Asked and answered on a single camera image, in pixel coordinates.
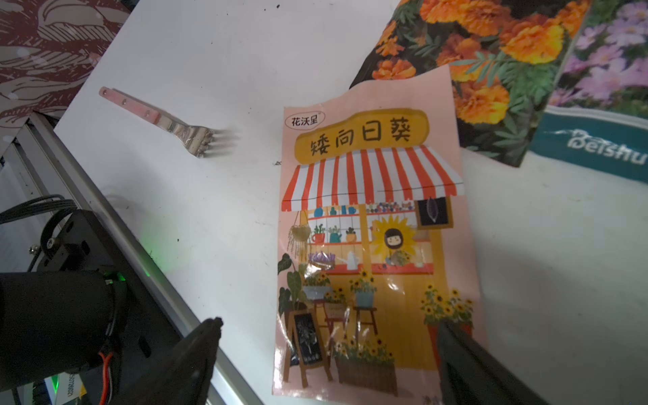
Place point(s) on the purple flower seed bag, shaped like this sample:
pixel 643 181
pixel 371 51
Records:
pixel 597 115

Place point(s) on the marigold seed bag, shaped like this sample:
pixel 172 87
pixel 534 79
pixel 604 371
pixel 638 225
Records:
pixel 504 58

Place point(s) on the pink shop seed bag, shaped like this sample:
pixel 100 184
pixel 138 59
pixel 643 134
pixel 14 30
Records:
pixel 375 249

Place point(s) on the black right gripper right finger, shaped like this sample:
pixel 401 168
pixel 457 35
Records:
pixel 471 375

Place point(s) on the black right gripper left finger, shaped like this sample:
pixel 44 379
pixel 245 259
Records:
pixel 184 375

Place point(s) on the pink handled fork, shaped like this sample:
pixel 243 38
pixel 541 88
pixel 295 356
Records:
pixel 197 140

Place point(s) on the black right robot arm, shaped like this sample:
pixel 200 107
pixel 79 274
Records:
pixel 60 322

